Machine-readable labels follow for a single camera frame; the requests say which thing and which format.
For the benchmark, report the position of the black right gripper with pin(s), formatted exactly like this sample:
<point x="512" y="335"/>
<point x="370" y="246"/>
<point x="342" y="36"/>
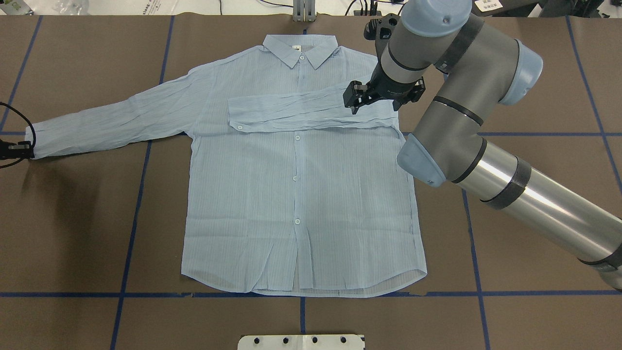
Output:
<point x="391" y="90"/>

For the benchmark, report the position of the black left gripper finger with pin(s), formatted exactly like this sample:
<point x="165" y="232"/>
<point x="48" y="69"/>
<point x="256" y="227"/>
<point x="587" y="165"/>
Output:
<point x="16" y="150"/>

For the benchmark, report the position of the light blue button shirt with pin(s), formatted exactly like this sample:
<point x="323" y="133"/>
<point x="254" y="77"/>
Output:
<point x="289" y="193"/>

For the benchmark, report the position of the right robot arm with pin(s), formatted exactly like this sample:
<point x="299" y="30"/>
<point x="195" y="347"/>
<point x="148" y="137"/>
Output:
<point x="484" y="68"/>

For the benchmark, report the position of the aluminium frame post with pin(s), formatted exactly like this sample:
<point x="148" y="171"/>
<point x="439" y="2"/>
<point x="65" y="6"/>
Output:
<point x="304" y="11"/>

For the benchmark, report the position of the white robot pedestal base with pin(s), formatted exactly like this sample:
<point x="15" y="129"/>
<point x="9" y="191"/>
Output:
<point x="303" y="342"/>

